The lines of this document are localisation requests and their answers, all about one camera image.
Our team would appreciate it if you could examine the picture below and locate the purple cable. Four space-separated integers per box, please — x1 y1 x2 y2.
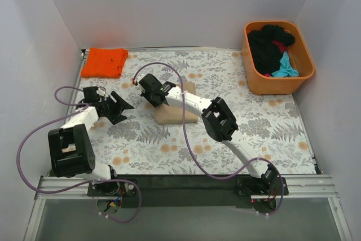
16 85 142 223
131 62 285 216

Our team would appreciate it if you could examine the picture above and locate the floral table mat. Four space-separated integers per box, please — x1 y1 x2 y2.
75 49 316 175

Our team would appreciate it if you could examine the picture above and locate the folded orange t shirt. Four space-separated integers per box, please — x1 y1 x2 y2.
81 47 129 79

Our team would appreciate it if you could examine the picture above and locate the turquoise garment in basket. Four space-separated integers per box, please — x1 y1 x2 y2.
271 51 299 78

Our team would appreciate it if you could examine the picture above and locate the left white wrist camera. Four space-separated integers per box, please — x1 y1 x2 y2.
96 86 107 102

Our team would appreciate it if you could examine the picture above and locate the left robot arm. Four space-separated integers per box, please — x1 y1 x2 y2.
48 86 134 196

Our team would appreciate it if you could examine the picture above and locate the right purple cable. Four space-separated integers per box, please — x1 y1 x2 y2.
131 62 285 216

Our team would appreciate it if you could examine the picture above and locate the black t shirt in basket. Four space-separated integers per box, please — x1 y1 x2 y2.
248 24 296 75

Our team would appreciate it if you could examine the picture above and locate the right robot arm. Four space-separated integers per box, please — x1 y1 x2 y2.
133 73 285 195

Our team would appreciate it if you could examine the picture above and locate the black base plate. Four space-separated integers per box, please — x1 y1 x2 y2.
87 173 289 208

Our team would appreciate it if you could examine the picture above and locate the orange plastic basket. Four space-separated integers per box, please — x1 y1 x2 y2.
241 20 315 95

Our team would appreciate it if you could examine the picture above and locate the beige t shirt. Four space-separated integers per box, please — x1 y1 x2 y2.
154 81 199 125

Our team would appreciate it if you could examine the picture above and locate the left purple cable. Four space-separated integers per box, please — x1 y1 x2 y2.
16 85 142 223

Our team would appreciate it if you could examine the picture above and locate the red garment in basket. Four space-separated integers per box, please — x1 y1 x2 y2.
273 41 287 54

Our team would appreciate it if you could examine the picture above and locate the aluminium mounting rail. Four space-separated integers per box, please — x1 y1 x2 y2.
25 174 351 240

